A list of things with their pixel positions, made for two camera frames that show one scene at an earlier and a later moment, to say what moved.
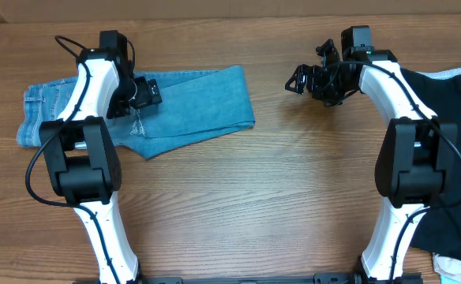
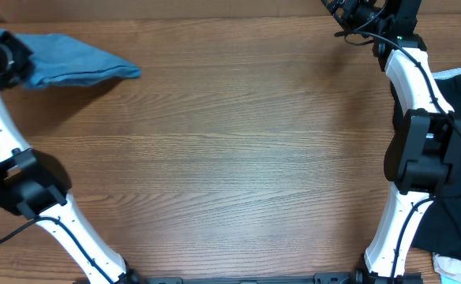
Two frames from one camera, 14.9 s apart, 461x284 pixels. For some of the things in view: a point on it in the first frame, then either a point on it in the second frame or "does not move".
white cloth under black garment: x=447 y=73 does not move
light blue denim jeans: x=193 y=103 -> x=59 y=61
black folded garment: x=453 y=229 does not move
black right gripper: x=311 y=80 -> x=349 y=6
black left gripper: x=118 y=106 -> x=26 y=68
